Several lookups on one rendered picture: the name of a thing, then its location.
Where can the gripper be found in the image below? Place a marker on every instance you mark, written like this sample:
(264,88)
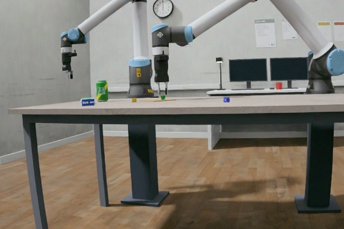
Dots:
(161,69)
(67,63)

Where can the blue die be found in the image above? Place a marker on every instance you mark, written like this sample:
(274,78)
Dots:
(226,99)

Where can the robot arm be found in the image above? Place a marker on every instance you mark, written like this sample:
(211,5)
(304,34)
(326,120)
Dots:
(228,6)
(107,8)

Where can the tan mat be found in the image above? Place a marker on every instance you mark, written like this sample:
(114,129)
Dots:
(150,100)

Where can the blue and white box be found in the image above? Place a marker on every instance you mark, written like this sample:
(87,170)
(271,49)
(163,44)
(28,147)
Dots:
(87,102)

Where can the green drink can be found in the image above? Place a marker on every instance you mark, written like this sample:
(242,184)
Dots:
(102,92)

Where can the beige table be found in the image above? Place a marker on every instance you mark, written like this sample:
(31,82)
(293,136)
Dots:
(188,118)

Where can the black desk lamp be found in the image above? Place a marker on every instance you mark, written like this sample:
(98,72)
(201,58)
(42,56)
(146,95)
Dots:
(220,73)

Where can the white desk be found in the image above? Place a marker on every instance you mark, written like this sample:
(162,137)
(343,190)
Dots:
(242,92)

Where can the black keyboard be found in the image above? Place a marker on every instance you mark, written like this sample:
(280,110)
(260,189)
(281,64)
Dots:
(247,89)

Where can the black computer monitor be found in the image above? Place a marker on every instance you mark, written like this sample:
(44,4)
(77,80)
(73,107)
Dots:
(247,70)
(289,69)

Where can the red cup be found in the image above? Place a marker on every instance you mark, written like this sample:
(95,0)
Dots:
(279,86)

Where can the white notice with yellow header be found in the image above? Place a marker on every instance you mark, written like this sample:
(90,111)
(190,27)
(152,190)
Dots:
(324,27)

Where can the white notice with orange header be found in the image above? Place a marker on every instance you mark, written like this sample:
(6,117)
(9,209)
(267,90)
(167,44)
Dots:
(339,31)

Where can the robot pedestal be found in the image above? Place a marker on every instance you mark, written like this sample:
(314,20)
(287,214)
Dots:
(142,159)
(319,164)

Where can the round wall clock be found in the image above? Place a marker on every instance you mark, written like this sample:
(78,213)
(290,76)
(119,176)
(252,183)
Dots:
(163,7)

